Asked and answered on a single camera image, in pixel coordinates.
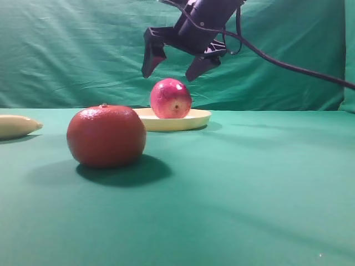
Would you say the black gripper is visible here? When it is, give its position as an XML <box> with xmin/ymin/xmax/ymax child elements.
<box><xmin>141</xmin><ymin>1</ymin><xmax>244</xmax><ymax>81</ymax></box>

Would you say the red apple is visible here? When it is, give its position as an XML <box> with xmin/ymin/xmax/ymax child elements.
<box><xmin>150</xmin><ymin>78</ymin><xmax>192</xmax><ymax>119</ymax></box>

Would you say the yellow plate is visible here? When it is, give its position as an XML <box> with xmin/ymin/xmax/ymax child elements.
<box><xmin>134</xmin><ymin>108</ymin><xmax>211</xmax><ymax>131</ymax></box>

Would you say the orange tangerine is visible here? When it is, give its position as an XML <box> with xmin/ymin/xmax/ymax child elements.
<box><xmin>66</xmin><ymin>104</ymin><xmax>146</xmax><ymax>168</ymax></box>

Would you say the green backdrop cloth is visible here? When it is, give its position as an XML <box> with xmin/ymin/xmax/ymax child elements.
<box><xmin>1</xmin><ymin>0</ymin><xmax>354</xmax><ymax>112</ymax></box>

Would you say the yellow banana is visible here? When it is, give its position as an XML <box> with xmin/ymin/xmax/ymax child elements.
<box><xmin>1</xmin><ymin>115</ymin><xmax>43</xmax><ymax>139</ymax></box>

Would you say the black cable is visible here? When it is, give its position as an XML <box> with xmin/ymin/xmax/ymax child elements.
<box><xmin>162</xmin><ymin>0</ymin><xmax>355</xmax><ymax>90</ymax></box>

